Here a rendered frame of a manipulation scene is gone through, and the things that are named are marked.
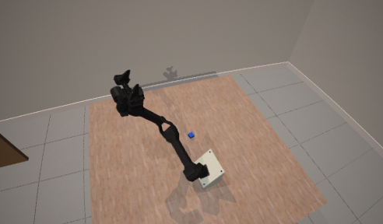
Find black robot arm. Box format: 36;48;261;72
111;86;209;182

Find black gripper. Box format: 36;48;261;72
114;70;144;110

